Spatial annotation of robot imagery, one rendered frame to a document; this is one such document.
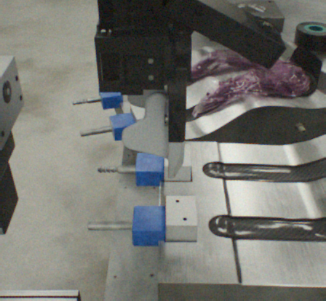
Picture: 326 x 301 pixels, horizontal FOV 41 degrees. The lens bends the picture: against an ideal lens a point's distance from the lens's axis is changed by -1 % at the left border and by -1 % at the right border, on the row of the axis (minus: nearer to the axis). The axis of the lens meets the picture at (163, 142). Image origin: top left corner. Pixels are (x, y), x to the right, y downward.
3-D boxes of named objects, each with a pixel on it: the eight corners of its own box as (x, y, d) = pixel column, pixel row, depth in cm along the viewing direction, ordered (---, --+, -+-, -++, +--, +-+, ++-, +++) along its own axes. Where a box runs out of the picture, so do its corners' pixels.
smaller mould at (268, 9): (209, 41, 122) (210, 17, 118) (205, 22, 134) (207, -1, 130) (281, 41, 122) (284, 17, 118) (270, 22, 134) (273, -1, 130)
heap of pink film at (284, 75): (198, 123, 78) (200, 84, 73) (168, 78, 91) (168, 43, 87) (324, 102, 84) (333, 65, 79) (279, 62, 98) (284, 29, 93)
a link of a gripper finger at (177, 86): (165, 131, 43) (166, 41, 40) (183, 131, 43) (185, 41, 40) (165, 147, 39) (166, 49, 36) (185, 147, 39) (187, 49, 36)
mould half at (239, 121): (140, 173, 76) (137, 119, 69) (110, 99, 96) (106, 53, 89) (381, 126, 87) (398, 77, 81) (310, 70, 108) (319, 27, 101)
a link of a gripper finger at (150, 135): (124, 176, 45) (121, 87, 42) (183, 177, 45) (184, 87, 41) (121, 190, 42) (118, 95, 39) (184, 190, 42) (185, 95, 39)
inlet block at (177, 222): (87, 255, 53) (82, 225, 50) (93, 225, 57) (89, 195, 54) (195, 256, 53) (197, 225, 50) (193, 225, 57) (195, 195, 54)
